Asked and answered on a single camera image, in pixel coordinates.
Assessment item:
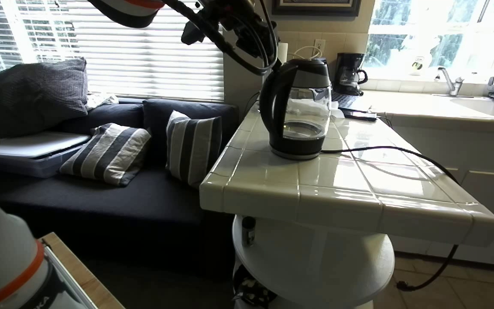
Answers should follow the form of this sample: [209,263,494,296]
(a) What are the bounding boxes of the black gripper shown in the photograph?
[197,0,281,76]

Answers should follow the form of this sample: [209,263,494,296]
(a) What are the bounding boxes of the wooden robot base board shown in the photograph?
[39,231,126,309]

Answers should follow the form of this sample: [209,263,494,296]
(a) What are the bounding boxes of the black glass electric kettle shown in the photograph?
[257,57,332,162]

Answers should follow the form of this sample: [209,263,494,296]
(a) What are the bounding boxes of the white paper towel roll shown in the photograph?
[274,40,289,66]

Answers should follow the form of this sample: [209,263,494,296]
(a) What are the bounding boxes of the dark framed picture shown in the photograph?
[269,0,363,20]

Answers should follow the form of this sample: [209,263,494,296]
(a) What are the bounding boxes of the black coffee maker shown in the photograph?
[334,52,370,98]

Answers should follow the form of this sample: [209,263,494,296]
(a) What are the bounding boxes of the flat black phone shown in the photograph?
[337,105,378,124]

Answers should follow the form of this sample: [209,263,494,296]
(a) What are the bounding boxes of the upright striped pillow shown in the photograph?
[162,109,224,189]

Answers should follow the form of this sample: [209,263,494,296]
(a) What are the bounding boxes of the navy back cushion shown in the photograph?
[140,98,239,169]

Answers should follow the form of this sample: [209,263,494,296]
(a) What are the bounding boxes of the white window blinds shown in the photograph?
[0,0,226,104]

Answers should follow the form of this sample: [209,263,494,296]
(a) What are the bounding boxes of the chrome sink faucet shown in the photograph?
[435,66,464,98]

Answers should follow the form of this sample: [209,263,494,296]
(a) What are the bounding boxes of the wide striped pillow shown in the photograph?
[56,123,152,189]

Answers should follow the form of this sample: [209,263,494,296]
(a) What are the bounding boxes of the navy blue sofa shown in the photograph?
[0,97,239,282]

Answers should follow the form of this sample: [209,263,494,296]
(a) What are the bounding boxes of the dark grey pillow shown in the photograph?
[0,57,90,140]

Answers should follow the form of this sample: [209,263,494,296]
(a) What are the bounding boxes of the grey laptop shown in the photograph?
[0,131,92,162]

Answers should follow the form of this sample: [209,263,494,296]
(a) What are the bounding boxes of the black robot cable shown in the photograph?
[162,0,267,78]

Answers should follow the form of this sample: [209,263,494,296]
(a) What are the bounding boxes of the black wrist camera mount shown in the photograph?
[179,20,209,49]

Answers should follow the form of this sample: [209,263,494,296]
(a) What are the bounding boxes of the black kettle power cord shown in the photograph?
[320,145,461,292]

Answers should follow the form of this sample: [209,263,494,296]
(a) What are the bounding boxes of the white table pedestal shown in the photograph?
[229,213,397,309]

